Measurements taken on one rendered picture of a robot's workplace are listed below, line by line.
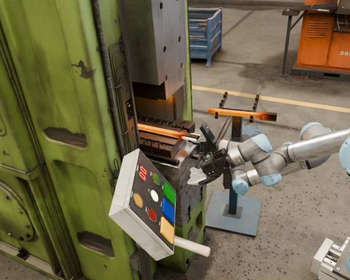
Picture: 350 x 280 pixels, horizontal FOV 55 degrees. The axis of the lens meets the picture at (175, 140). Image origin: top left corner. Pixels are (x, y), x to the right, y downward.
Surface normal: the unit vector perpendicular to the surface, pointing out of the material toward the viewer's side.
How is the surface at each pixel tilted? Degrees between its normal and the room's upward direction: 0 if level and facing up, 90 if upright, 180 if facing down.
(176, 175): 90
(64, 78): 89
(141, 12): 90
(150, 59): 90
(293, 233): 0
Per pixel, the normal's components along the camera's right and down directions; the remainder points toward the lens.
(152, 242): -0.03, 0.55
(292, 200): -0.06, -0.84
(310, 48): -0.44, 0.52
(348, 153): -0.73, 0.30
